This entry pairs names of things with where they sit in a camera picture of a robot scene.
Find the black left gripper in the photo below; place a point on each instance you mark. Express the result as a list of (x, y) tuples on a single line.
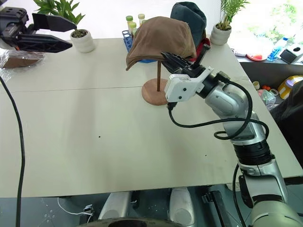
[(11, 22)]

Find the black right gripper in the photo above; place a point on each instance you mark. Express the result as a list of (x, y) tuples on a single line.
[(193, 70)]

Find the brown cap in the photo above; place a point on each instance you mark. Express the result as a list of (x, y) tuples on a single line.
[(161, 40)]

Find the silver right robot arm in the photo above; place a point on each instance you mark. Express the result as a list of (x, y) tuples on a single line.
[(225, 99)]

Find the wooden hat stand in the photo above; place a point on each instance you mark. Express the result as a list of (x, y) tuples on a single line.
[(155, 93)]

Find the dark blue cap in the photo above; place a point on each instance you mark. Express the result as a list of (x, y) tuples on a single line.
[(193, 20)]

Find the green leafy plant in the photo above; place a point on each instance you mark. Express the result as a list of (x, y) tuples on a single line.
[(59, 9)]

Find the red and black item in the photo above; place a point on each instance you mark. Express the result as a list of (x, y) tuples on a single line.
[(204, 45)]

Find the white ribbed plant pot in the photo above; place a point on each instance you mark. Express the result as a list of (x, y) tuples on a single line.
[(220, 35), (82, 42)]

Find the clear plastic bag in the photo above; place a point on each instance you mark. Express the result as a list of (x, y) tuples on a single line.
[(16, 59)]

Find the blue test tube rack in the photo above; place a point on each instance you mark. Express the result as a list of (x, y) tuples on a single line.
[(127, 41)]

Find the cream-capped tube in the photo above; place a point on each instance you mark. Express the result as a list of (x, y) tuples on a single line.
[(141, 19)]

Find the green-capped tube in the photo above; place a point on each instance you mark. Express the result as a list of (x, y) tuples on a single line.
[(129, 19), (132, 27)]

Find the green palm plant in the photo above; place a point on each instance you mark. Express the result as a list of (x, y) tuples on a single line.
[(230, 11)]

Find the pink plate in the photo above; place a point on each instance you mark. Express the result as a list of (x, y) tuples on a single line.
[(255, 57)]

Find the small cream cup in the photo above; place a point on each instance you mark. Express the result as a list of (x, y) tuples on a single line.
[(255, 85)]

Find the blue-label water bottle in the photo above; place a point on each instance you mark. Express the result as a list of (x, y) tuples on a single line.
[(277, 49)]

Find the yellow plastic object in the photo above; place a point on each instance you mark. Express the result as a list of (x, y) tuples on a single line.
[(287, 87)]

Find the black and white box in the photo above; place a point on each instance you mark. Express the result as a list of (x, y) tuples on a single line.
[(292, 54)]

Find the dark fabric mass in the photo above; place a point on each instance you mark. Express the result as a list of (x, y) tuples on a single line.
[(291, 123)]

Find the silver rounded robot leg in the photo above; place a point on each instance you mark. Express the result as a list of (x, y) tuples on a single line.
[(181, 205), (114, 205)]

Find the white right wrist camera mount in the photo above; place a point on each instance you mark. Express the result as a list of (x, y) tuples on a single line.
[(183, 87)]

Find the black metal bracket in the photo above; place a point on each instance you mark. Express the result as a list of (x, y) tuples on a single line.
[(219, 205)]

